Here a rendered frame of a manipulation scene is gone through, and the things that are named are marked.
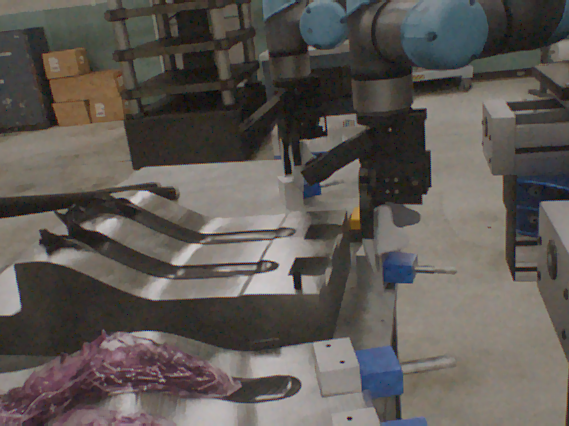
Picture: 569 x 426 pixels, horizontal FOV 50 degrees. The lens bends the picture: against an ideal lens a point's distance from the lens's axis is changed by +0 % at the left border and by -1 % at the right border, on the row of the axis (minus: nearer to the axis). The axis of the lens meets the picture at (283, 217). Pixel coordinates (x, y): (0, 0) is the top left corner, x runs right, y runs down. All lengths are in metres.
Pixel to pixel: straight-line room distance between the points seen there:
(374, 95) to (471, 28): 0.15
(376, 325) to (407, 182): 0.19
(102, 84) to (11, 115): 1.14
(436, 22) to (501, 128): 0.36
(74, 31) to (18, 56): 0.72
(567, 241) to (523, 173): 0.47
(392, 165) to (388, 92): 0.09
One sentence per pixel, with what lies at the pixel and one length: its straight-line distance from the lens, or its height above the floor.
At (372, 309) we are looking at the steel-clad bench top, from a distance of 0.82.
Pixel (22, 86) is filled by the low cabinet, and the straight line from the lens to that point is 7.70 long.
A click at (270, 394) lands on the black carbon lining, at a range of 0.60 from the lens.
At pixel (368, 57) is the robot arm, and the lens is 0.76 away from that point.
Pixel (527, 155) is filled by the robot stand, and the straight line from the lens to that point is 0.98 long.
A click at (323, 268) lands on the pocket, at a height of 0.87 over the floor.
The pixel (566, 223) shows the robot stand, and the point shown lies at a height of 0.99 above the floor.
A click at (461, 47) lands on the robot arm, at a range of 0.66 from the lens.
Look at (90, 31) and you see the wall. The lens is 7.81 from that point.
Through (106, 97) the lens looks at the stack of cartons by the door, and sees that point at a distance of 7.42.
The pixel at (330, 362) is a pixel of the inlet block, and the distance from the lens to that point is 0.58.
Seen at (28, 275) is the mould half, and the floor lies 0.92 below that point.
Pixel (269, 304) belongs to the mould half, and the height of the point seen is 0.88.
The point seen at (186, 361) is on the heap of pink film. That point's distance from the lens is 0.58.
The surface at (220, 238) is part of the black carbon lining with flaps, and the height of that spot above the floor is 0.88.
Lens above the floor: 1.20
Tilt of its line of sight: 20 degrees down
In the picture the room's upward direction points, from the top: 7 degrees counter-clockwise
